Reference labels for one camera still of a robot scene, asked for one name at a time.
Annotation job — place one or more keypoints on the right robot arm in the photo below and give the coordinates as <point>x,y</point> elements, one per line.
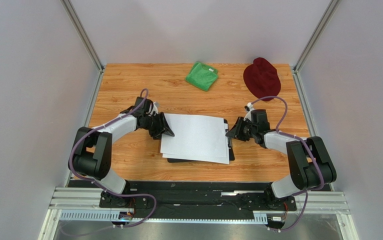
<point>310,165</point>

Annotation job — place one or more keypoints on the black clipboard folder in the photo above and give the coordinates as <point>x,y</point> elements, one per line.
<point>229,144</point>

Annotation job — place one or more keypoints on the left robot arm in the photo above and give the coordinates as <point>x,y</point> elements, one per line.
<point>91,155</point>

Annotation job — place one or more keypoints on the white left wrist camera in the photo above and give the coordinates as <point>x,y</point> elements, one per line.
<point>154,108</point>

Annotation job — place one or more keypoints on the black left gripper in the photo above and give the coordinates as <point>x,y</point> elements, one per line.
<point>162,128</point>

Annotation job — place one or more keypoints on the green folded cloth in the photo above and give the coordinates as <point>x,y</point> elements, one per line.
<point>202,76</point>

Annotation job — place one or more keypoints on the aluminium frame rail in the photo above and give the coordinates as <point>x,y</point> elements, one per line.
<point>80,203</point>

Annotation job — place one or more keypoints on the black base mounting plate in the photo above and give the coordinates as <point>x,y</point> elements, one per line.
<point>195,200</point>

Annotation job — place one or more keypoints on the dark red hat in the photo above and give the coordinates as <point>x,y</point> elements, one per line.
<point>262,80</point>

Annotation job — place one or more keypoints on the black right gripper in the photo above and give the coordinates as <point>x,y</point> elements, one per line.
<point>241,128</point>

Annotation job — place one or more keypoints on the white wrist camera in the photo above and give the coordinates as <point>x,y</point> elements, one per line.
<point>248,108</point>
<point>154,108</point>

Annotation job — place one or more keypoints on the white paper sheet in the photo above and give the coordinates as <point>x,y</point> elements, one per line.
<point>190,121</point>
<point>202,145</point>

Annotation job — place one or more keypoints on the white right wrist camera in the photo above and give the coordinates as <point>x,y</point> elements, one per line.
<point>248,108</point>

